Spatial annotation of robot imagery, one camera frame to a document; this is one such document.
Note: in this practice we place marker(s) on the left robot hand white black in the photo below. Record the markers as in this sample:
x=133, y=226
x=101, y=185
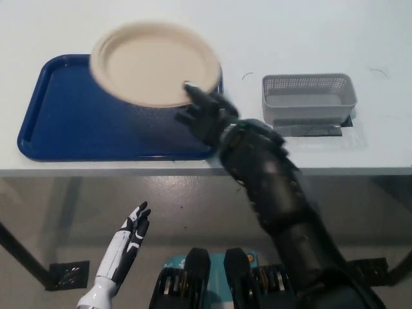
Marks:
x=120, y=254

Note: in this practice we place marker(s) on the right robot hand black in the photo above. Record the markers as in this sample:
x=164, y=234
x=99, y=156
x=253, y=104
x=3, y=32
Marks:
x=209, y=119

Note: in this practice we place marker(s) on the beige paper plate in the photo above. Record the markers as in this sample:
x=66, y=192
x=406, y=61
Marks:
x=145, y=67

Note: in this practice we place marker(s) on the blue plastic tray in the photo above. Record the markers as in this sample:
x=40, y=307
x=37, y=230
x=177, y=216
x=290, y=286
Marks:
x=80, y=128

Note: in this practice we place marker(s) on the robot left black body block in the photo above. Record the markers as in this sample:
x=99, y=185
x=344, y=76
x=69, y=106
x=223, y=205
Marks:
x=196, y=267

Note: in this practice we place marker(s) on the robot black body block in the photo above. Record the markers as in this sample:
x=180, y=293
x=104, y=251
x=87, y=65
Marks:
x=238, y=270
x=196, y=267

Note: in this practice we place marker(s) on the black table leg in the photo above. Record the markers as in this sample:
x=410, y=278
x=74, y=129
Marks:
x=402, y=270
x=22, y=249

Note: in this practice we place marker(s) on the grey perforated plastic basket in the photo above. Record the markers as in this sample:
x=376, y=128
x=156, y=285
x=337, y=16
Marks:
x=309, y=103

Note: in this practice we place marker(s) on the robot right black body block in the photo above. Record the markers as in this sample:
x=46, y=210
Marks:
x=238, y=270

